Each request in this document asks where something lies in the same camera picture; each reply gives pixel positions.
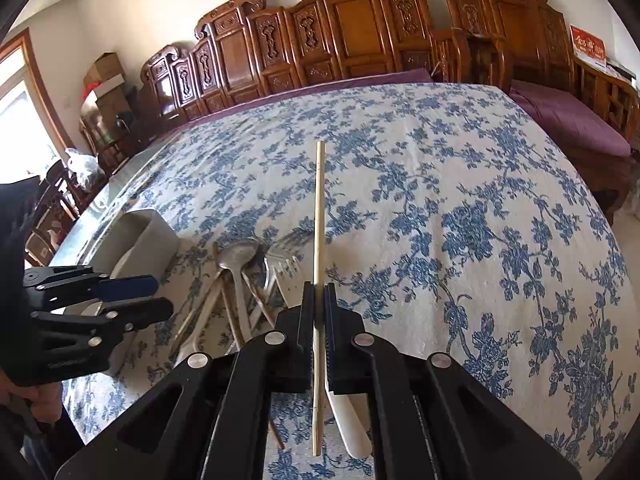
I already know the white plastic fork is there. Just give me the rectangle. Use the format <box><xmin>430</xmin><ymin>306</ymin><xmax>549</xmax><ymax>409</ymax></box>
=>
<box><xmin>279</xmin><ymin>257</ymin><xmax>375</xmax><ymax>461</ymax></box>

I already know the white plastic bag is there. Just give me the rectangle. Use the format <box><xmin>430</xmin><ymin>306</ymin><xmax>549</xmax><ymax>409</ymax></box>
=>
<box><xmin>64</xmin><ymin>148</ymin><xmax>105</xmax><ymax>183</ymax></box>

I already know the purple sofa cushion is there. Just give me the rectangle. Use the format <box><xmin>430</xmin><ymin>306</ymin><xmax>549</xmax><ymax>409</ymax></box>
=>
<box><xmin>162</xmin><ymin>67</ymin><xmax>437</xmax><ymax>133</ymax></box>

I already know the carved wooden armchair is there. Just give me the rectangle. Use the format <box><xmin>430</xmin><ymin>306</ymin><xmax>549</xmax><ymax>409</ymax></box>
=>
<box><xmin>442</xmin><ymin>0</ymin><xmax>640</xmax><ymax>213</ymax></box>

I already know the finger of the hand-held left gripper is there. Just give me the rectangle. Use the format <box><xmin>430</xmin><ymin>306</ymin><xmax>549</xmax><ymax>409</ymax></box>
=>
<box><xmin>23</xmin><ymin>265</ymin><xmax>160</xmax><ymax>312</ymax></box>
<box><xmin>29</xmin><ymin>297</ymin><xmax>175</xmax><ymax>387</ymax></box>

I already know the wooden framed window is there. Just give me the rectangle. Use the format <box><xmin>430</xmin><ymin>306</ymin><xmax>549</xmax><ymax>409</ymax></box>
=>
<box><xmin>0</xmin><ymin>29</ymin><xmax>77</xmax><ymax>173</ymax></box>

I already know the dark wooden chair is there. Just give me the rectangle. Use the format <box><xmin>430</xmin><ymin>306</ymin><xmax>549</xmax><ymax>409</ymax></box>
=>
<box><xmin>24</xmin><ymin>159</ymin><xmax>103</xmax><ymax>267</ymax></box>

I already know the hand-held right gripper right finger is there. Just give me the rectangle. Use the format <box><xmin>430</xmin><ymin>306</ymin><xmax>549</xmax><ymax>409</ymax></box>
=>
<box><xmin>324</xmin><ymin>283</ymin><xmax>583</xmax><ymax>480</ymax></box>

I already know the white utensil holder box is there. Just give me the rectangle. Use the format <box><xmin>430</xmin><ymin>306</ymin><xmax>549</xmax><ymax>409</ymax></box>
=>
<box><xmin>75</xmin><ymin>208</ymin><xmax>182</xmax><ymax>376</ymax></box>

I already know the carved wooden sofa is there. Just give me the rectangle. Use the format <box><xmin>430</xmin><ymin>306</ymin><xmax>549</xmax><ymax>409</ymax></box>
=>
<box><xmin>139</xmin><ymin>0</ymin><xmax>453</xmax><ymax>128</ymax></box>

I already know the person's left hand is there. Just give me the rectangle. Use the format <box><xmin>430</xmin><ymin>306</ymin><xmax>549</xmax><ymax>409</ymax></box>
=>
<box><xmin>0</xmin><ymin>374</ymin><xmax>65</xmax><ymax>426</ymax></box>

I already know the dark brown chopstick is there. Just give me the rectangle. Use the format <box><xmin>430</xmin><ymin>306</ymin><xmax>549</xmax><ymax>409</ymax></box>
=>
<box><xmin>212</xmin><ymin>241</ymin><xmax>287</xmax><ymax>451</ymax></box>

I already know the stack of cardboard boxes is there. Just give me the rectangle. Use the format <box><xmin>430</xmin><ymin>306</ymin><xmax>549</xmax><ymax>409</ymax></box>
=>
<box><xmin>80</xmin><ymin>51</ymin><xmax>132</xmax><ymax>121</ymax></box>

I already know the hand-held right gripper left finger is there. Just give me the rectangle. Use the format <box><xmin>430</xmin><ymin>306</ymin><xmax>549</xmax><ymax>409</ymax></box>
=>
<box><xmin>55</xmin><ymin>281</ymin><xmax>321</xmax><ymax>480</ymax></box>

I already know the red box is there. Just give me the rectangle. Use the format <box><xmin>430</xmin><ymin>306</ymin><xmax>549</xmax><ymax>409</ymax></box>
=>
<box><xmin>570</xmin><ymin>24</ymin><xmax>609</xmax><ymax>70</ymax></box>

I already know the purple armchair cushion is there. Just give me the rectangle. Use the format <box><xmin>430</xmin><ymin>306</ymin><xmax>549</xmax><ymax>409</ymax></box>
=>
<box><xmin>507</xmin><ymin>79</ymin><xmax>632</xmax><ymax>159</ymax></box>

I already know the metal fork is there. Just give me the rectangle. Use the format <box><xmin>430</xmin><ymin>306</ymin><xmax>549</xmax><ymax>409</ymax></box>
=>
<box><xmin>250</xmin><ymin>240</ymin><xmax>303</xmax><ymax>328</ymax></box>

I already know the blue floral tablecloth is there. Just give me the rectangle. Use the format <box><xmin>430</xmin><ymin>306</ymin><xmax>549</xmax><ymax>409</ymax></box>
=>
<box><xmin>60</xmin><ymin>81</ymin><xmax>632</xmax><ymax>480</ymax></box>

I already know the metal spoon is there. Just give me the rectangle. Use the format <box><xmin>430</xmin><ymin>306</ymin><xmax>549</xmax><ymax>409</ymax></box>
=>
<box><xmin>216</xmin><ymin>240</ymin><xmax>261</xmax><ymax>346</ymax></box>

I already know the light wooden chopstick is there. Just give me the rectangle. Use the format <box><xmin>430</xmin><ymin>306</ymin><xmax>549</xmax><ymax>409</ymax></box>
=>
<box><xmin>311</xmin><ymin>141</ymin><xmax>327</xmax><ymax>458</ymax></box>

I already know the spiral patterned chopstick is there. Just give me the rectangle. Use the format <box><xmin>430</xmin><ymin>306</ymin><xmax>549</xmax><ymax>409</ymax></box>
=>
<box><xmin>243</xmin><ymin>269</ymin><xmax>277</xmax><ymax>328</ymax></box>

